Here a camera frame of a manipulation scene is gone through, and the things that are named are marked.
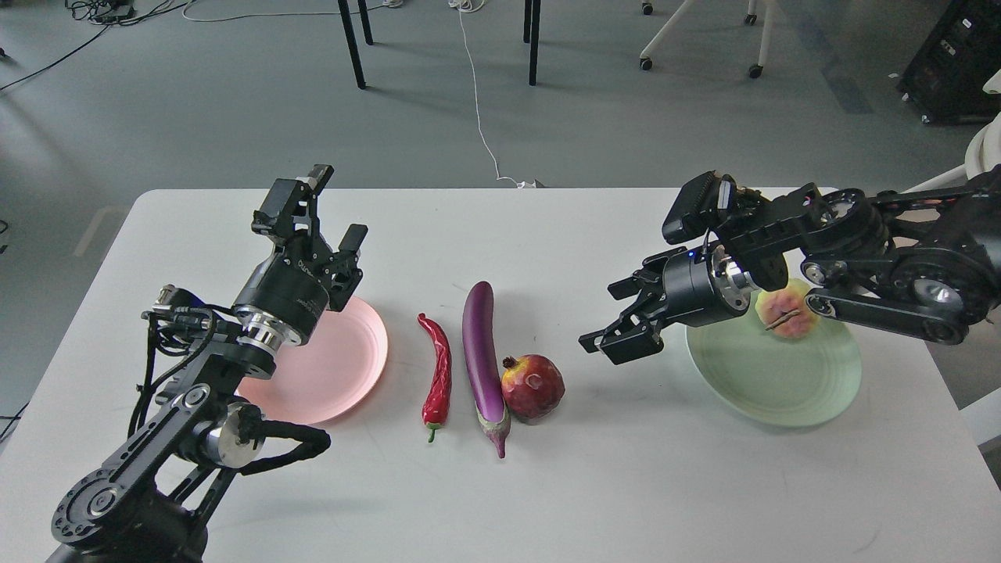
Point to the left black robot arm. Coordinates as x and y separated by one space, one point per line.
190 435

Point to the light green plate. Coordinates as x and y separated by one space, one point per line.
792 383

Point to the purple eggplant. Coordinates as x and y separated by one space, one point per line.
482 367

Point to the pink plate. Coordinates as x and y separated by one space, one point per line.
333 372

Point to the white office chair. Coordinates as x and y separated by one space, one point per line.
982 154

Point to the red chili pepper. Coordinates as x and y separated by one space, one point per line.
436 407

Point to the red pomegranate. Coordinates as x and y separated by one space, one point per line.
531 385

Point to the black equipment case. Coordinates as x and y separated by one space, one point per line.
944 82

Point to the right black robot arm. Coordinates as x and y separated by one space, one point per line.
923 264

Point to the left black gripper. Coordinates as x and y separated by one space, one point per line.
288 293

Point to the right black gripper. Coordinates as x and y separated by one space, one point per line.
685 286

